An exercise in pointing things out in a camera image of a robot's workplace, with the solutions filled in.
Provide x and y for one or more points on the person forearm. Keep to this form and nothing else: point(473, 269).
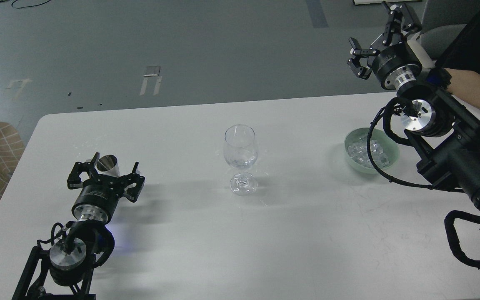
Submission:
point(465, 85)

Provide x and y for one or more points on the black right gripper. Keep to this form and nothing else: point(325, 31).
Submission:
point(395, 58)

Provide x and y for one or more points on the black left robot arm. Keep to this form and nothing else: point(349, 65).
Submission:
point(62, 267)

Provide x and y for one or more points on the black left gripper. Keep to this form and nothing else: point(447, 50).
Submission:
point(97, 199)

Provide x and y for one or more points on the green bowl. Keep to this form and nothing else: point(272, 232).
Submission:
point(390, 147)

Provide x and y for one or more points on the steel double jigger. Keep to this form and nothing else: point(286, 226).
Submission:
point(108, 165)

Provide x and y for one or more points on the clear wine glass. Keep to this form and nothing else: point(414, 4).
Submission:
point(240, 150)

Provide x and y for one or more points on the grey office chair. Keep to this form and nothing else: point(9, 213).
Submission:
point(442, 21)

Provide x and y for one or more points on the clear ice cubes pile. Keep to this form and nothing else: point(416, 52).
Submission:
point(358, 152)

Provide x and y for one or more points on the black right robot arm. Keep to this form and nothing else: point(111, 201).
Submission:
point(423, 115)

